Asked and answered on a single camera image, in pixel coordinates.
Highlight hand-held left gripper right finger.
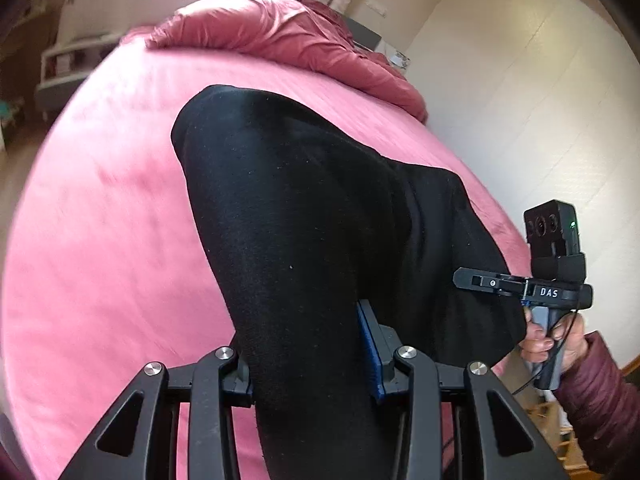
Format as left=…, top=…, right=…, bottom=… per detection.
left=356, top=299, right=583, bottom=480

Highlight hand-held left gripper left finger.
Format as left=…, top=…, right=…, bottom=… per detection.
left=57, top=345, right=256, bottom=480

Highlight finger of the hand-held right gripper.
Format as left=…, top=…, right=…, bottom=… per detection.
left=452, top=267, right=531, bottom=297

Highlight black pants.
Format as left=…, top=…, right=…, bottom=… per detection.
left=170, top=84, right=528, bottom=480

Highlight person's right hand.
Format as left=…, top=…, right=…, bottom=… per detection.
left=519, top=308, right=587, bottom=372

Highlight wooden chair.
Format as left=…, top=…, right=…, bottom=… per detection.
left=530, top=395, right=586, bottom=471

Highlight pink bed sheet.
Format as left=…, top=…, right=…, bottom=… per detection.
left=0, top=27, right=533, bottom=480

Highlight red duvet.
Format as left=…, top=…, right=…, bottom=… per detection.
left=145, top=0, right=428, bottom=123

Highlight white shelf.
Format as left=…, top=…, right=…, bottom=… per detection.
left=37, top=35, right=126, bottom=111

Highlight black cable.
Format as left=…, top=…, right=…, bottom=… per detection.
left=512, top=305, right=583, bottom=395

